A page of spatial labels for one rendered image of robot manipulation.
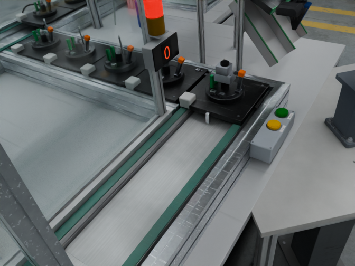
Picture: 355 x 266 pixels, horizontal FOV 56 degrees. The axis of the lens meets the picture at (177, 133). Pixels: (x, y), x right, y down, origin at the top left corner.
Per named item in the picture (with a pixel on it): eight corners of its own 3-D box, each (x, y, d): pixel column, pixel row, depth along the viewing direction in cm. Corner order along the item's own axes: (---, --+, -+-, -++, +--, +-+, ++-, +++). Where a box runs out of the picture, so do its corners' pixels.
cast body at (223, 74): (235, 78, 116) (236, 60, 111) (230, 85, 113) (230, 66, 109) (214, 73, 120) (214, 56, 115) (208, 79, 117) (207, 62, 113)
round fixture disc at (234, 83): (251, 87, 121) (251, 83, 119) (234, 108, 112) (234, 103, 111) (216, 78, 127) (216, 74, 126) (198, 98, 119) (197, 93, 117)
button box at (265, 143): (293, 124, 114) (296, 110, 110) (270, 164, 101) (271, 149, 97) (273, 119, 117) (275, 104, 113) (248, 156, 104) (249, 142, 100)
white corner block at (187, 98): (196, 103, 120) (196, 93, 117) (190, 110, 117) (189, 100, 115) (185, 100, 122) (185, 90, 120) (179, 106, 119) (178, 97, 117)
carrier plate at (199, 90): (269, 88, 123) (270, 83, 121) (241, 125, 108) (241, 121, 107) (212, 74, 134) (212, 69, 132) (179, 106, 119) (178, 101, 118)
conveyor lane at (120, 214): (267, 107, 129) (269, 86, 122) (128, 301, 78) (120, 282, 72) (203, 90, 142) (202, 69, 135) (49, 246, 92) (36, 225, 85)
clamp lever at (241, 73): (242, 88, 116) (246, 70, 110) (240, 92, 114) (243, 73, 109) (233, 85, 117) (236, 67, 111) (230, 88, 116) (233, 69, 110)
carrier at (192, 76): (208, 73, 134) (207, 45, 126) (176, 105, 120) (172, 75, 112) (160, 61, 146) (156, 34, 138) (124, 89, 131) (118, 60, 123)
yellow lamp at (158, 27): (169, 30, 95) (167, 13, 92) (158, 37, 92) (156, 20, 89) (155, 27, 98) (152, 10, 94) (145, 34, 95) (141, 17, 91)
